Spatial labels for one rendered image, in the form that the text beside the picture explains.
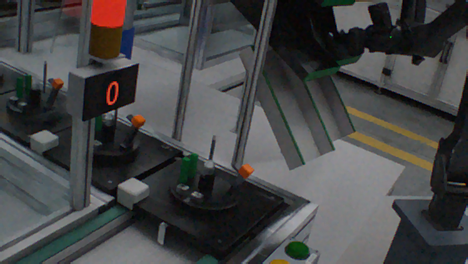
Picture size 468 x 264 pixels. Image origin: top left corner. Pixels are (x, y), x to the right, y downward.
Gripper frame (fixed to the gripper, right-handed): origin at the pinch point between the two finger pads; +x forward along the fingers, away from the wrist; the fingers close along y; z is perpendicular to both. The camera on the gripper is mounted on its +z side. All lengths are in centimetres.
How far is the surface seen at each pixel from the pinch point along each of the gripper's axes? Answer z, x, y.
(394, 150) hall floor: -111, 82, -239
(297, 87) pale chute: -11.6, 8.0, 10.6
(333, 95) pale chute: -16.1, 6.4, -4.1
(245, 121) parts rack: -16.8, 11.2, 26.4
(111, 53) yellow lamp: 4, 6, 65
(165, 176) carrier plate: -25, 16, 46
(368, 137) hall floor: -106, 105, -240
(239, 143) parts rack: -22.3, 13.2, 26.0
